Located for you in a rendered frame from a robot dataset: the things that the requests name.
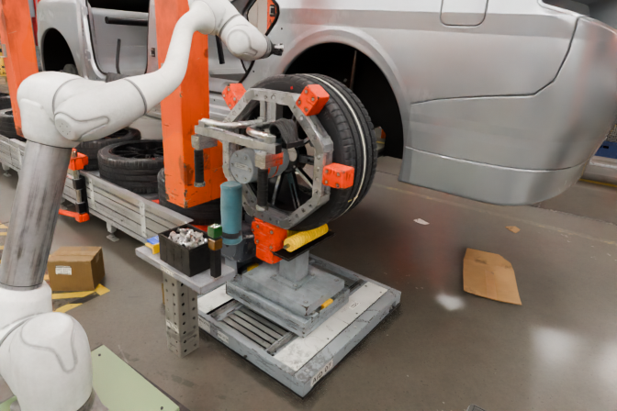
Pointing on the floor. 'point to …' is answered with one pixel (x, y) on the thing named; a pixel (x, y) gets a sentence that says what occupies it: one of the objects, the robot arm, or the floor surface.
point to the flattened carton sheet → (489, 276)
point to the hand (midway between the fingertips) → (277, 51)
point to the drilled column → (181, 316)
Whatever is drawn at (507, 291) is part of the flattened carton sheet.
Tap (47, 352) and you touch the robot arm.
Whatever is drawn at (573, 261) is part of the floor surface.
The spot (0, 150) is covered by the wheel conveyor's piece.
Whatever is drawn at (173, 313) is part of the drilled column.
